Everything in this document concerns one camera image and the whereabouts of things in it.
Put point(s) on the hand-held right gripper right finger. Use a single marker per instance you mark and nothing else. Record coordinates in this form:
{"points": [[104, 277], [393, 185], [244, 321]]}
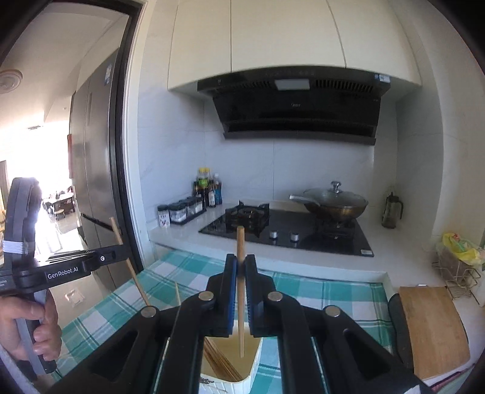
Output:
{"points": [[251, 299]]}

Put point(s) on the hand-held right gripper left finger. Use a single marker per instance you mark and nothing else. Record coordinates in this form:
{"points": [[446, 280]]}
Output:
{"points": [[231, 299]]}

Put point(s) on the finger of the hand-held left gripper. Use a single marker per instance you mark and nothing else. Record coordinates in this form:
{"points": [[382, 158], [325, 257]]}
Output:
{"points": [[110, 257]]}

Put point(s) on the white ribbed storage box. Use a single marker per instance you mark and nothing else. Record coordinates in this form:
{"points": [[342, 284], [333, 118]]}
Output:
{"points": [[252, 371]]}

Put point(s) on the person's left hand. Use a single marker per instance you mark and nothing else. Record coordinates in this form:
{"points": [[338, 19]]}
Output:
{"points": [[49, 329]]}

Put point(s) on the dining table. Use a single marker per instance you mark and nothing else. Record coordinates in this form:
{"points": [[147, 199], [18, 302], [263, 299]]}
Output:
{"points": [[58, 202]]}

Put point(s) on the teal checked cloth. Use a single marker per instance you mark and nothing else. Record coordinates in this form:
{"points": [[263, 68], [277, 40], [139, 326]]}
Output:
{"points": [[333, 299]]}

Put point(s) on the black gas hob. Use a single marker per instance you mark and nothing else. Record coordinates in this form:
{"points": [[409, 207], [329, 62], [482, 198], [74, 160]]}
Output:
{"points": [[303, 235]]}

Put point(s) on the row of spice jars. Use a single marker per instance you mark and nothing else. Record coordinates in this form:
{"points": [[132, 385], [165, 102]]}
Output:
{"points": [[182, 210]]}

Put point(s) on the steel refrigerator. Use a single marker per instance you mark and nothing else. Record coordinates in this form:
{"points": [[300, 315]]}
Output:
{"points": [[94, 170]]}

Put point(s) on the blue label sauce bottle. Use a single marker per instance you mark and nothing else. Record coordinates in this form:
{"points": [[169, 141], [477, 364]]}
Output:
{"points": [[217, 191]]}

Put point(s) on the yellow cap oil bottle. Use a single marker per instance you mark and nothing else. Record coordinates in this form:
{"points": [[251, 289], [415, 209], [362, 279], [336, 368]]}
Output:
{"points": [[203, 187]]}

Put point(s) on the dark wok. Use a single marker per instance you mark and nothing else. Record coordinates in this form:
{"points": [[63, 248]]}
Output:
{"points": [[337, 212]]}

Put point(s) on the glass wok lid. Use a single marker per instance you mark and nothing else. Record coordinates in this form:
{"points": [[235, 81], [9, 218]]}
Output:
{"points": [[335, 195]]}

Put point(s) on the round ceiling lamp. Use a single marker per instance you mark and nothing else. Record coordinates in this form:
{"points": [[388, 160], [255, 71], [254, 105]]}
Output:
{"points": [[8, 80]]}

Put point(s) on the black rolled mat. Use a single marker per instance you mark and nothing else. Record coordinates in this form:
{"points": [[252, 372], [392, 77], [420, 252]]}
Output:
{"points": [[398, 329]]}

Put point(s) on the glass press kettle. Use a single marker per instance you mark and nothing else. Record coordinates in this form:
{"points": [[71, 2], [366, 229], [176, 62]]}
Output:
{"points": [[391, 212]]}

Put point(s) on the wooden cutting board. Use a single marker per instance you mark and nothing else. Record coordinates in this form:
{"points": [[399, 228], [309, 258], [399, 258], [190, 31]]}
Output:
{"points": [[435, 329]]}

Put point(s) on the black range hood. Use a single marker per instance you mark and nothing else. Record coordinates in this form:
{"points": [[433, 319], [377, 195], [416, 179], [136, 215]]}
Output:
{"points": [[295, 110]]}

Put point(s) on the yellow plastic bag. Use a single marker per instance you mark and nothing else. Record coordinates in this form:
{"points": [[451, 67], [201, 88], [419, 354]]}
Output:
{"points": [[462, 248]]}

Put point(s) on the cream upper cabinets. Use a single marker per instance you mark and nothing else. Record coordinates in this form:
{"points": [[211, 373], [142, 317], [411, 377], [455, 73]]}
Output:
{"points": [[284, 34]]}

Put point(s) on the black door frame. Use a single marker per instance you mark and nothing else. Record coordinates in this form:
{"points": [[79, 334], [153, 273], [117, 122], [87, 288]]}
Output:
{"points": [[127, 132]]}

